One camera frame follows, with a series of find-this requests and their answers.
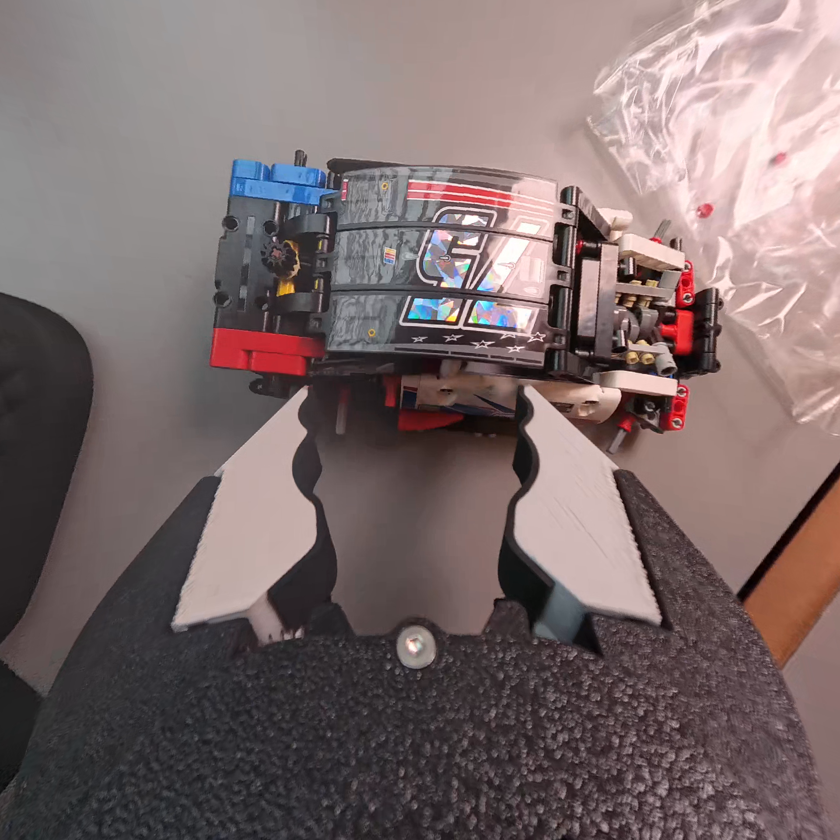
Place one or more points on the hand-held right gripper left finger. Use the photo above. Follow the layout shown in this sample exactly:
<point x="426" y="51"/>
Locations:
<point x="262" y="525"/>

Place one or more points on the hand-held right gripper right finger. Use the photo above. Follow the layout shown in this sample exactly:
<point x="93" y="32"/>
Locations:
<point x="584" y="531"/>

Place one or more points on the toy brick race car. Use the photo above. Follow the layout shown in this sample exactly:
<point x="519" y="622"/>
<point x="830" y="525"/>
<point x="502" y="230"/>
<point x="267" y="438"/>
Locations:
<point x="453" y="262"/>

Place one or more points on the grey desk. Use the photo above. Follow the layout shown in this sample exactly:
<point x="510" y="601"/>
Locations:
<point x="164" y="131"/>

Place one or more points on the black chair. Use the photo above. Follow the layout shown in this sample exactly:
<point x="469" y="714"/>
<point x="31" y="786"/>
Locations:
<point x="39" y="426"/>

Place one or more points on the clear plastic bag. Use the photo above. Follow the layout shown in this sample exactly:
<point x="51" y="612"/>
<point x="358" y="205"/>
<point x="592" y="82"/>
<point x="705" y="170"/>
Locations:
<point x="735" y="131"/>

